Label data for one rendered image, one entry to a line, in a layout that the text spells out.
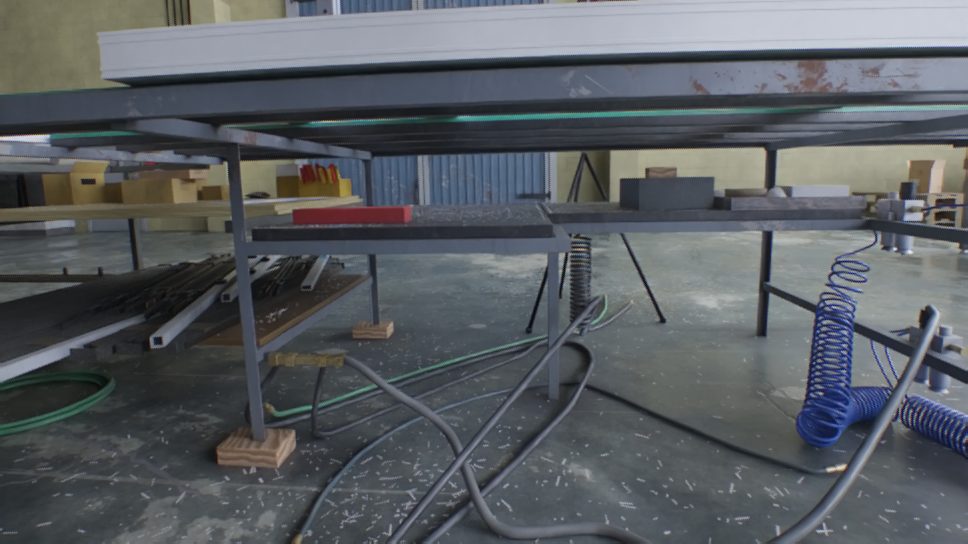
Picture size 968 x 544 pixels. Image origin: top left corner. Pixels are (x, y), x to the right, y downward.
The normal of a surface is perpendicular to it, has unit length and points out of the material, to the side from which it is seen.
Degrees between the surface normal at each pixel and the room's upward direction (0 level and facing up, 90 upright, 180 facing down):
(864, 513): 0
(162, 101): 90
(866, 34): 90
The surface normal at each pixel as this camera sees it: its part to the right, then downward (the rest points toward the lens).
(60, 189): -0.07, 0.13
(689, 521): -0.02, -0.99
